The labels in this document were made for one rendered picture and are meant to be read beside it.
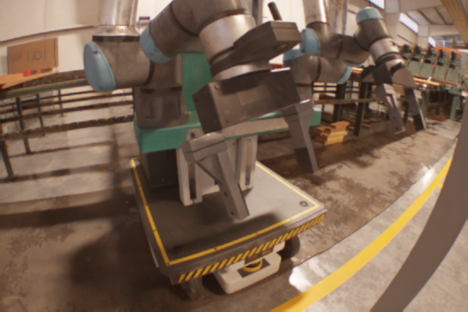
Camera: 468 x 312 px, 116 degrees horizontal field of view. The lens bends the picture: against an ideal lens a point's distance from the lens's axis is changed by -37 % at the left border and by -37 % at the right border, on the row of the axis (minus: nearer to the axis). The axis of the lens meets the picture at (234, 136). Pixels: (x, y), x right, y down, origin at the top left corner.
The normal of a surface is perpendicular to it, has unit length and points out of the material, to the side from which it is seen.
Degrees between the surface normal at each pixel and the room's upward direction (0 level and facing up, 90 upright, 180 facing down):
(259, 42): 88
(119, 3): 99
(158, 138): 90
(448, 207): 90
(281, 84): 67
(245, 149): 90
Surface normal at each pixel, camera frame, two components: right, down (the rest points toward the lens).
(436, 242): -0.89, 0.13
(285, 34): 0.52, -0.11
